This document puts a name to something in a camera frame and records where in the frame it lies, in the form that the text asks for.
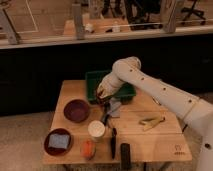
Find wooden table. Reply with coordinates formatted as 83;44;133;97
43;80;192;164

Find dark red plate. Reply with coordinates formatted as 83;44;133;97
44;128;73;156

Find green plastic tray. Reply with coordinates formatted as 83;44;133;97
85;70;136;104

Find dark grape bunch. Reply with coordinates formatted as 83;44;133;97
96;90;105;105

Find metal cup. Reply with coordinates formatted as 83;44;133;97
88;120;106;142

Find black handled knife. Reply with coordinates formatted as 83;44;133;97
110;128;117;159

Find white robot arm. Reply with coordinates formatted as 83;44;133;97
96;56;213;171

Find purple bowl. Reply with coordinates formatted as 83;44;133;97
63;99;90;123

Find black remote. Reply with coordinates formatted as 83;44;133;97
120;143;131;170

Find grey cloth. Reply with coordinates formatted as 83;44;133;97
108;101;121;118

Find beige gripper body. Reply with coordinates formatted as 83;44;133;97
96;85;113;103

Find silver fork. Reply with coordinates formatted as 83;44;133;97
152;97;161;106

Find black handled scissors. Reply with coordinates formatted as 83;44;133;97
101;103;110;126

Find blue sponge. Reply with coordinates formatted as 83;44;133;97
49;134;69;149

